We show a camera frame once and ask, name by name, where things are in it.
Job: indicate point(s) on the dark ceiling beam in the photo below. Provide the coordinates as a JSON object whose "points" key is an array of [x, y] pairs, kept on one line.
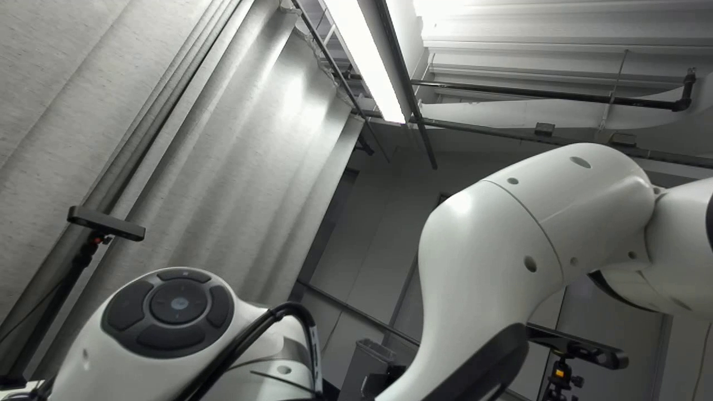
{"points": [[406, 73]]}

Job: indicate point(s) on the grey curtain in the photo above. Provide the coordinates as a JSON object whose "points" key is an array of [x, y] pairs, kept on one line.
{"points": [[59, 89], [223, 186]]}

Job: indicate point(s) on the black ceiling pipe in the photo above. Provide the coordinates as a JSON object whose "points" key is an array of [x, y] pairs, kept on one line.
{"points": [[559, 94]]}

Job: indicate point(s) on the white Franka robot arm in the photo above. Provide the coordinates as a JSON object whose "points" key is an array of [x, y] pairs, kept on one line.
{"points": [[521, 237]]}

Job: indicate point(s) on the ceiling light strip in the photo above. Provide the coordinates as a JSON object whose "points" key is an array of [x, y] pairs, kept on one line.
{"points": [[369, 52]]}

